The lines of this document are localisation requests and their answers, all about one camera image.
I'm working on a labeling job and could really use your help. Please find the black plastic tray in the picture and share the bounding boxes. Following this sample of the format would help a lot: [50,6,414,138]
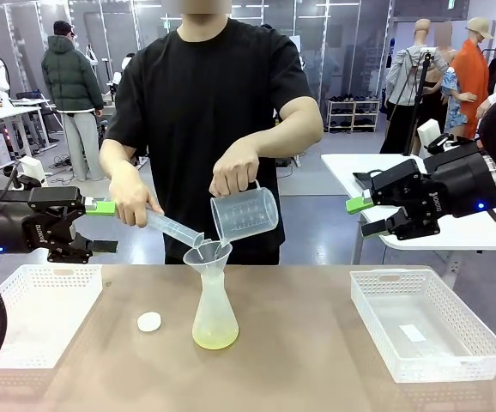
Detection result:
[353,171,378,191]

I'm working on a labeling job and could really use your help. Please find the person in black t-shirt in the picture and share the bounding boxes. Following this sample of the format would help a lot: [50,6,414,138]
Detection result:
[99,0,324,266]

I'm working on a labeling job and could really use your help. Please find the white round flask cap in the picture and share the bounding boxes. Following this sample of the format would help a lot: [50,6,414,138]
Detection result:
[137,312,162,332]

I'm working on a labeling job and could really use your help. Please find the white lab workbench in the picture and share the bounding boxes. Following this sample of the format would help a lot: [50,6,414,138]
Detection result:
[0,104,58,177]

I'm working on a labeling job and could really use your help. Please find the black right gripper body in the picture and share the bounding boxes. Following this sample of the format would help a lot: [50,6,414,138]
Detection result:
[414,141,496,235]

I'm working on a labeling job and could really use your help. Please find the white shoe rack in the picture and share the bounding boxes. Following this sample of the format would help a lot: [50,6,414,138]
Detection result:
[327,98,381,133]

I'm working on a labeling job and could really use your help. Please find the mannequin in black dress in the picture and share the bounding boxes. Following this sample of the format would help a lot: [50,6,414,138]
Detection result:
[419,46,450,125]

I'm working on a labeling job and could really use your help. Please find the translucent plastic conical flask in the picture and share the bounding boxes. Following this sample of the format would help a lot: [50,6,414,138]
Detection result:
[191,273,239,350]

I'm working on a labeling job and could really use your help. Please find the mannequin in blue floral dress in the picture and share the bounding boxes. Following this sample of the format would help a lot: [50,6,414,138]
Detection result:
[434,23,476,141]

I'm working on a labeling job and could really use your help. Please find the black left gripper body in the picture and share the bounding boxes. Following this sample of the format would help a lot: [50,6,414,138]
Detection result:
[0,201,61,256]

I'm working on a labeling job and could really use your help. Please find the person's left forearm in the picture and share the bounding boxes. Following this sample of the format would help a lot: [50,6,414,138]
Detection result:
[234,115,324,161]

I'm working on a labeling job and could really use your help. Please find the person in green puffer jacket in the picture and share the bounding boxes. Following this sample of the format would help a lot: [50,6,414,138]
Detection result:
[41,20,106,182]

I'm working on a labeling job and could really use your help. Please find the person's right hand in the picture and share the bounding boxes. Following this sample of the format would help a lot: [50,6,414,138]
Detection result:
[109,164,166,228]

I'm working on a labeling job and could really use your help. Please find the mannequin in orange robe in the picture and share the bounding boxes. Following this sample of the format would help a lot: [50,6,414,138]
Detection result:
[450,16,496,141]

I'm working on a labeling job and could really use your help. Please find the clear plastic measuring cylinder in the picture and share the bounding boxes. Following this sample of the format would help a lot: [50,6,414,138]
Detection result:
[144,205,206,249]

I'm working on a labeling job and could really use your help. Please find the person's left hand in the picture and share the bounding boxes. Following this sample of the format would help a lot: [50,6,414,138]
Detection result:
[209,148,262,198]

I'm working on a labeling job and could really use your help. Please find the white paper label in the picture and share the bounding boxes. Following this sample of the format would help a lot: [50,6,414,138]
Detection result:
[399,324,427,342]

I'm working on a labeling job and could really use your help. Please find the mannequin in grey jacket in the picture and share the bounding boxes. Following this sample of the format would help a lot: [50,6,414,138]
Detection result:
[379,19,446,155]

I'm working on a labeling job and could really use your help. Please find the translucent plastic funnel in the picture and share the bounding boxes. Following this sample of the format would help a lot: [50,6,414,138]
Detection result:
[182,240,233,279]

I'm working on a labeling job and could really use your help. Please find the white perforated plastic basket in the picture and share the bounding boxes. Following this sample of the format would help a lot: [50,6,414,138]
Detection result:
[349,269,496,384]
[0,264,104,370]

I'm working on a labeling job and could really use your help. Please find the person's right forearm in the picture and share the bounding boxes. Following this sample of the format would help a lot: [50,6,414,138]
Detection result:
[99,139,146,190]

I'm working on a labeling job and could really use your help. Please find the clear plastic measuring beaker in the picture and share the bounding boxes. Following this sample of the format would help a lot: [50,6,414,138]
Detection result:
[210,179,280,246]

